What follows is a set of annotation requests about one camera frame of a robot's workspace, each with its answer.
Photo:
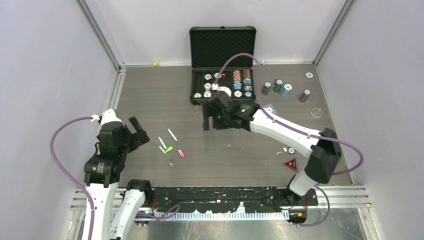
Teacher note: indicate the white chip far corner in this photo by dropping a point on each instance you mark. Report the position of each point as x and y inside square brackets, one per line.
[309, 75]

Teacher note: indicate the purple chip stack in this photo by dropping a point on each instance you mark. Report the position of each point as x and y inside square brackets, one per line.
[304, 96]

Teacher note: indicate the white pen blue tip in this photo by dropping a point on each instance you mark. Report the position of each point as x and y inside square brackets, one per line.
[162, 143]

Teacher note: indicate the blue playing card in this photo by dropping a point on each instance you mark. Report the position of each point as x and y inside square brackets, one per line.
[270, 108]

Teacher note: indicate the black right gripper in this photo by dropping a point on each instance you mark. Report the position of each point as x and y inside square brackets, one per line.
[215, 125]

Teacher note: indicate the clear dealer button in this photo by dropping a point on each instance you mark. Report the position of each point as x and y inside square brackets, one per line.
[316, 112]

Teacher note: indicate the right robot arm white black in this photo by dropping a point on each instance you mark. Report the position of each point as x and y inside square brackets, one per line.
[321, 148]

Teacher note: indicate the white pen green end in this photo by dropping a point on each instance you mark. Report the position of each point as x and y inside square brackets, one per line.
[172, 134]

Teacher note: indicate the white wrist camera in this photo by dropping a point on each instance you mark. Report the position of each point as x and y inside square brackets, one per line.
[108, 116]
[215, 87]

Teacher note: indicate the dark green chip stack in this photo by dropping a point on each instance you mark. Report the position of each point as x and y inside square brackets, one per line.
[266, 88]

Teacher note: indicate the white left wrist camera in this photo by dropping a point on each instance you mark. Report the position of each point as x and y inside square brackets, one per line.
[108, 116]

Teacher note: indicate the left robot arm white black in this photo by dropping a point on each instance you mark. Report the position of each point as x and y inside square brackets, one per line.
[102, 176]

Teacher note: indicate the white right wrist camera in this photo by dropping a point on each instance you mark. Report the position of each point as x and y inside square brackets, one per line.
[215, 87]

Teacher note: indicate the teal chip stack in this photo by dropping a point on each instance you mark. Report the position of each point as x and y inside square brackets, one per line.
[278, 85]

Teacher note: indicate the pink pen cap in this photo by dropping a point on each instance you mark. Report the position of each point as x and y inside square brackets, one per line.
[181, 153]

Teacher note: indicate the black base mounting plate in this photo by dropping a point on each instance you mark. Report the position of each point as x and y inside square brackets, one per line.
[220, 200]

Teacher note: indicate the red triangle sign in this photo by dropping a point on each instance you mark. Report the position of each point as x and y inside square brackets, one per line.
[292, 164]

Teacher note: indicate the light blue chip stack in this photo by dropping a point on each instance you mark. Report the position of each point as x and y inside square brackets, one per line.
[286, 90]

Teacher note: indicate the black poker chip case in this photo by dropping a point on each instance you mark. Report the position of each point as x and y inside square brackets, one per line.
[210, 48]

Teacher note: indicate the blue white fifty chip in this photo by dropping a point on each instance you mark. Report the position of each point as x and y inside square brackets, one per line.
[291, 151]

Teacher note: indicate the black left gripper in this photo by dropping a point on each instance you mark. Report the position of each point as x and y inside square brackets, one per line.
[138, 138]

